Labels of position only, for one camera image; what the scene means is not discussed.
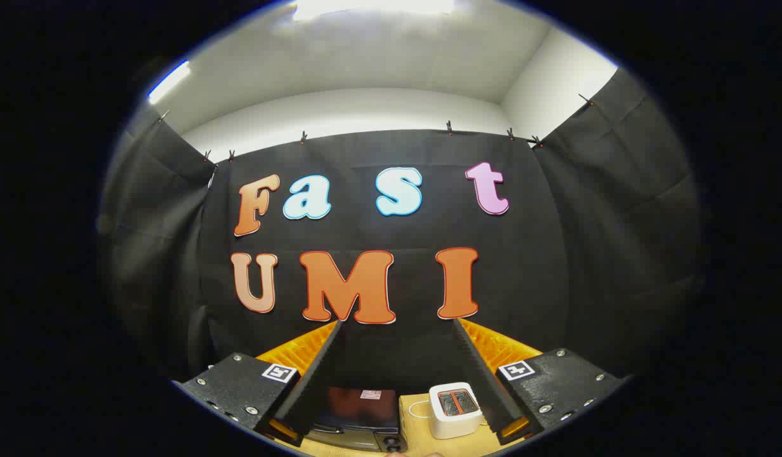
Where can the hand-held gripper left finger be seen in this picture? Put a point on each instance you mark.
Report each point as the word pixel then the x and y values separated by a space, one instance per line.
pixel 315 387

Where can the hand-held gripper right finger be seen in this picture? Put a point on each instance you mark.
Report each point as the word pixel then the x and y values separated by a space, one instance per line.
pixel 486 387

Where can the black toaster oven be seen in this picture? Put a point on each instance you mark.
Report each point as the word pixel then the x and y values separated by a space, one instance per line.
pixel 359 412

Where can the white pop-up toaster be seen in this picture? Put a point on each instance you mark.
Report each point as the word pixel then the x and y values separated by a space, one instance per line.
pixel 451 425

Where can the ceiling light panel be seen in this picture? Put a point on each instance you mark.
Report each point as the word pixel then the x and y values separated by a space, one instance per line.
pixel 372 6
pixel 169 82

